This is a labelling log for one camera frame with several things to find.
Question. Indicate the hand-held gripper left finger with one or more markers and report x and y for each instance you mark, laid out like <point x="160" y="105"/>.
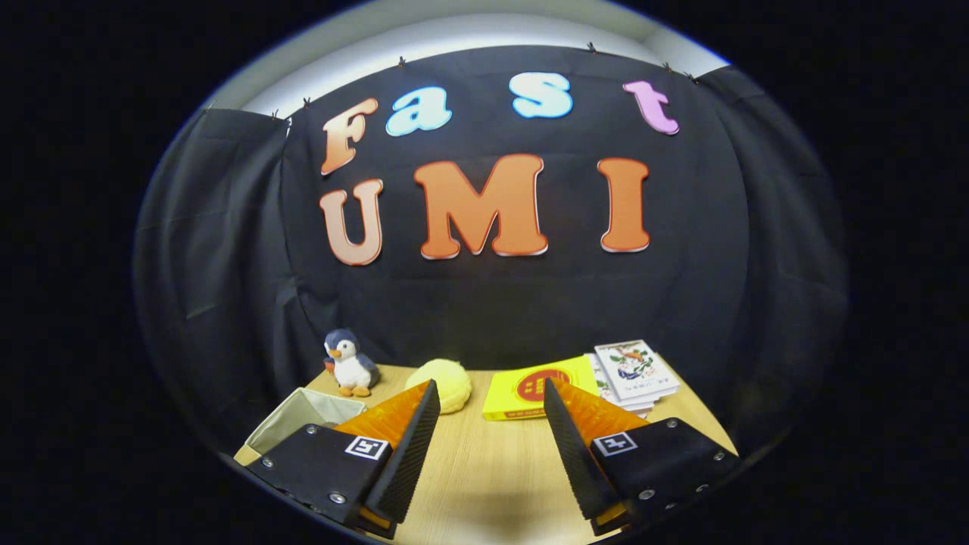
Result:
<point x="412" y="454"/>

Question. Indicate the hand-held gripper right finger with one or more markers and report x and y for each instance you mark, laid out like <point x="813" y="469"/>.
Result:
<point x="575" y="454"/>

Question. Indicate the beige fabric storage box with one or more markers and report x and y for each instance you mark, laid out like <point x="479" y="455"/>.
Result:
<point x="303" y="412"/>

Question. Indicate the white paperback book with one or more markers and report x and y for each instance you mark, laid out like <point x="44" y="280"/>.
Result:
<point x="606" y="387"/>

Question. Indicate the brown cover book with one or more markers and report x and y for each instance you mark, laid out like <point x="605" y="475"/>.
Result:
<point x="640" y="412"/>

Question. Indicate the yellow bun plush toy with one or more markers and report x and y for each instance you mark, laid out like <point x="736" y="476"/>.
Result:
<point x="453" y="382"/>

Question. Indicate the yellow book with red circle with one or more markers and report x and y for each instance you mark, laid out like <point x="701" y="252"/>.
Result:
<point x="515" y="390"/>

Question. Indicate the penguin plush toy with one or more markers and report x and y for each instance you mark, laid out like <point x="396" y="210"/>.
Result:
<point x="352" y="367"/>

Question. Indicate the white illustrated book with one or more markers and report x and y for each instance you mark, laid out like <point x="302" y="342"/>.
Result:
<point x="636" y="367"/>

